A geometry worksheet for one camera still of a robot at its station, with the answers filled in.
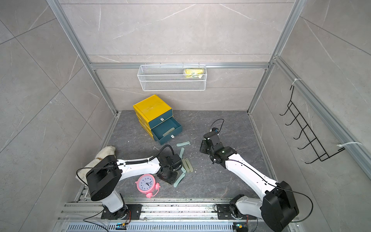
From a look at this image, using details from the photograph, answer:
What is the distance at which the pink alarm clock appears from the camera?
795 millimetres

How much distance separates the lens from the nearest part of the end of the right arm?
570 millimetres

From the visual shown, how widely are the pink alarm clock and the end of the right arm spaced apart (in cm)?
41
